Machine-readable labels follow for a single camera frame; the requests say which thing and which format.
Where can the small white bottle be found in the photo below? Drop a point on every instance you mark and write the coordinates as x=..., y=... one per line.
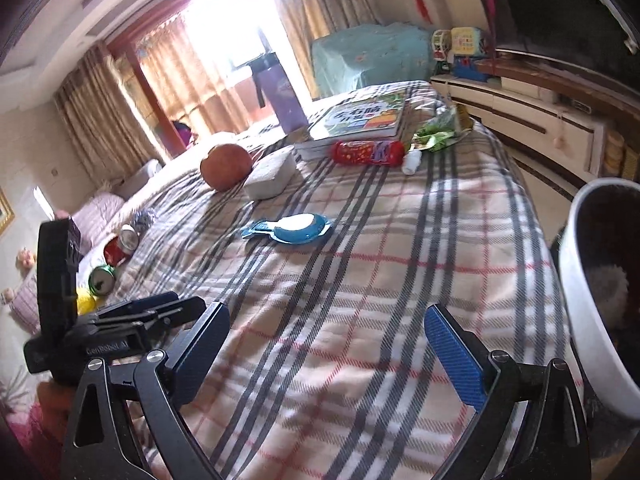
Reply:
x=411, y=162

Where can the green drink can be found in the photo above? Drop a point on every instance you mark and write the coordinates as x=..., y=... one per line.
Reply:
x=102, y=280

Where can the beige patterned curtain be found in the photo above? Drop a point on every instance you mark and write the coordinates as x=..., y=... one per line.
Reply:
x=320, y=0
x=100, y=110

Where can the clear plastic bag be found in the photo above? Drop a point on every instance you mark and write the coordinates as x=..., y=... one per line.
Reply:
x=425, y=105

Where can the black flat television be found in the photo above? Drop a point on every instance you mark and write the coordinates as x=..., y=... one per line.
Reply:
x=550, y=0

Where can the blue toy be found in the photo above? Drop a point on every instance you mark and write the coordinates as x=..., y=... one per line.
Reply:
x=470, y=69

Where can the white marble-topped television cabinet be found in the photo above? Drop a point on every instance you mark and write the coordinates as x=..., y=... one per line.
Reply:
x=525, y=110

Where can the white trash bin black liner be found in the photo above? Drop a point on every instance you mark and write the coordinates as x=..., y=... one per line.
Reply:
x=590, y=350

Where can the yellow object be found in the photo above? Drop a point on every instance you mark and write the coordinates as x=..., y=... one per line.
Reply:
x=86, y=304

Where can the white plastic bag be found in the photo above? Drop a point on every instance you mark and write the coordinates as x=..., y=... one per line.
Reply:
x=610, y=290

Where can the balcony glass door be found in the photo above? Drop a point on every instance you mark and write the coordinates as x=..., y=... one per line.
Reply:
x=220, y=25

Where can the pink plush toy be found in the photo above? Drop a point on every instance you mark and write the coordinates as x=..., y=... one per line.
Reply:
x=26, y=257

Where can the red drink can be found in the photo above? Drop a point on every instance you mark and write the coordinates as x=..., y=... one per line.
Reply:
x=117, y=250

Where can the purple water bottle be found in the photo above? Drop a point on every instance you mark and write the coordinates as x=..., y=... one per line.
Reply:
x=285, y=100

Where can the stacked yellow lidded tubs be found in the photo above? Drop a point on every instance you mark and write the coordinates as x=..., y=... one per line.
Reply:
x=614, y=152

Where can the person's left hand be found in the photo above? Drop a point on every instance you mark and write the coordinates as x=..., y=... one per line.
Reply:
x=55, y=400

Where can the white set-top box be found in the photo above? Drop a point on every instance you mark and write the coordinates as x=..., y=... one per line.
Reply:
x=545, y=95

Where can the gold picture frame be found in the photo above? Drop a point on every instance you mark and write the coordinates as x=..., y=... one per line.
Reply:
x=5, y=212

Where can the yellow toy phone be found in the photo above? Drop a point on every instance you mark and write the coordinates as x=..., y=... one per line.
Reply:
x=466, y=40

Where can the white green baby toy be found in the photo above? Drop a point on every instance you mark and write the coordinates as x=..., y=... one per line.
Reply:
x=441, y=45

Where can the green snack wrapper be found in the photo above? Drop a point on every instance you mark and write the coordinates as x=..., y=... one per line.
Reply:
x=435, y=137

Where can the gold foil wrapper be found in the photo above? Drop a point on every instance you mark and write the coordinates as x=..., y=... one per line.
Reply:
x=462, y=117

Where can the white sponge block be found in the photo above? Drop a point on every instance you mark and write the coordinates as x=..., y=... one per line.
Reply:
x=270, y=175

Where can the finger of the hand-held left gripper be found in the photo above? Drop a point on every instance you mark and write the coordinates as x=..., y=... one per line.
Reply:
x=185, y=312
x=160, y=300

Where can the purple pink bag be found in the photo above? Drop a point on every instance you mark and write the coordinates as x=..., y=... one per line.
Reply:
x=182, y=132

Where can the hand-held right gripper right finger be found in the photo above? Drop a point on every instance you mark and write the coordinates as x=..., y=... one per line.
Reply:
x=452, y=355

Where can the plaid checked blanket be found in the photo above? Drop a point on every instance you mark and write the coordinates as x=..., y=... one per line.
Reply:
x=350, y=310

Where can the red snack packet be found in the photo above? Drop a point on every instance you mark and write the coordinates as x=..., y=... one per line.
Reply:
x=367, y=152

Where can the blue white crumpled wrapper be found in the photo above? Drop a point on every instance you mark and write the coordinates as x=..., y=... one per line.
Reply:
x=143, y=219

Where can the colourful picture book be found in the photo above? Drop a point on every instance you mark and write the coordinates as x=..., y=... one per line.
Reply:
x=355, y=117

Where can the light sofa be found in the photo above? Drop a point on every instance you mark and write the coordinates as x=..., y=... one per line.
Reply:
x=100, y=215

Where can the orange ball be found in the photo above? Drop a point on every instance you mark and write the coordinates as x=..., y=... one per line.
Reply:
x=225, y=167

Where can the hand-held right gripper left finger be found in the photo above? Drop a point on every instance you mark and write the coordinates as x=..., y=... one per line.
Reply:
x=200, y=345

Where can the teal floral cover cloth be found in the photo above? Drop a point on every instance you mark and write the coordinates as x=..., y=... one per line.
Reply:
x=370, y=55

